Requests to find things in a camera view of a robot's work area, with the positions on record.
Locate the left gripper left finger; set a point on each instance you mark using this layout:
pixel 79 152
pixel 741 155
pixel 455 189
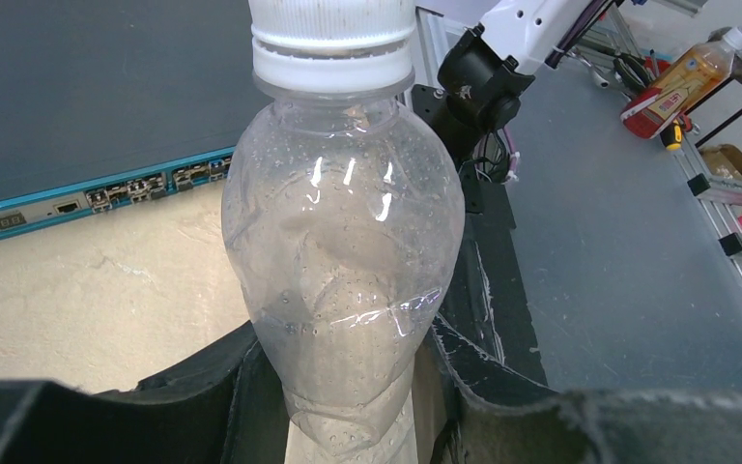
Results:
pixel 223 404

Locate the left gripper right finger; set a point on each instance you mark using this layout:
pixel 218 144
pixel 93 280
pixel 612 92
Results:
pixel 494 414

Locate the clear plastic bottle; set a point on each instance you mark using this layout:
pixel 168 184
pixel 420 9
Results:
pixel 342 217

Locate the blue white bottle cap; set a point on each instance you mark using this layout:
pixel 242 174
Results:
pixel 324 27

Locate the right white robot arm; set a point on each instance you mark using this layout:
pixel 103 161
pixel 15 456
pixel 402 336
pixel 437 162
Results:
pixel 483 76

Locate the tea bottle red label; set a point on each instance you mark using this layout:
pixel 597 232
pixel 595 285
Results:
pixel 701 69

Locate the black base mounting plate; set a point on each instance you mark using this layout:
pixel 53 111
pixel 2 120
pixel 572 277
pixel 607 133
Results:
pixel 487 302

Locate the dark network switch box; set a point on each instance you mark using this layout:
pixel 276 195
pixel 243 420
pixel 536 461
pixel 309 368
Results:
pixel 105 104

